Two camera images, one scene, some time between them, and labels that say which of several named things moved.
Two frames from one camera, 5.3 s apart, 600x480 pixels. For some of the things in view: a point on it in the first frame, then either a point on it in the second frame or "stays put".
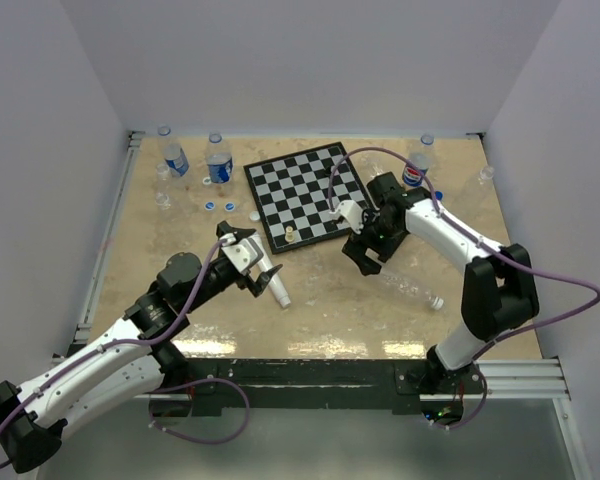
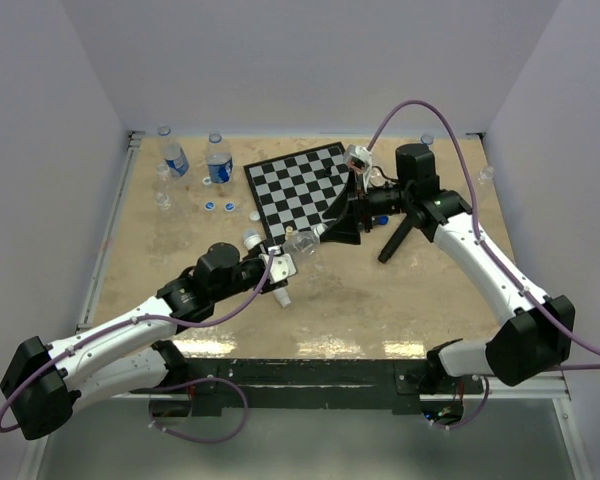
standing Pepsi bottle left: (174, 154) stays put
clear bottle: (405, 285) -> (302, 246)
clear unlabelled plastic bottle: (162, 200) stays put
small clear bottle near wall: (162, 176) stays put
